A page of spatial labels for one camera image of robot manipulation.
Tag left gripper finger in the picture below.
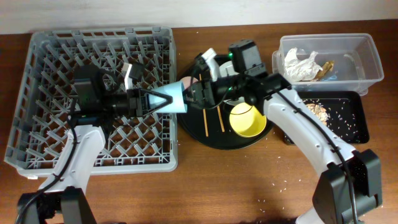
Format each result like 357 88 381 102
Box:
137 88 173 101
143 96 173 115

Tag blue plastic cup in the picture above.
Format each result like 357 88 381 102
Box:
149 81 187 113

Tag pink plastic cup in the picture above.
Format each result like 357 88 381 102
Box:
180 77 198 90

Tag grey round plate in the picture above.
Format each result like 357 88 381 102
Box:
219 61 244 106

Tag yellow plastic bowl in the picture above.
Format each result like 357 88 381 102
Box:
229 103 267 138

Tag white paper napkin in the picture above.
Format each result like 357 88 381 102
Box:
283 48 323 83

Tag food scraps with rice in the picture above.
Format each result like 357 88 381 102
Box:
294 98 358 134

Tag brown snack wrapper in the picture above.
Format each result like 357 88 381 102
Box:
312 60 335 82

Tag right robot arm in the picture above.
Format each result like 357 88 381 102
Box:
184 39 382 223

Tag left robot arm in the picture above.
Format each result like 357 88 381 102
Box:
16 63 174 223

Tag clear plastic waste bin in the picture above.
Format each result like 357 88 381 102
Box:
272 33 384 96

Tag right wooden chopstick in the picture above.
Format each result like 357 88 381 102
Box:
210 70 225 133

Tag wooden chopstick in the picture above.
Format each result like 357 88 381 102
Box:
210 70 225 133
199 74 209 137

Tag left wooden chopstick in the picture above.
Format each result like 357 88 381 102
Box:
199 74 209 137

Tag round black serving tray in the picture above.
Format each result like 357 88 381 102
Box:
177 64 274 150

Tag black rectangular tray bin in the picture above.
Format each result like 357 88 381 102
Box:
298 91 369 144

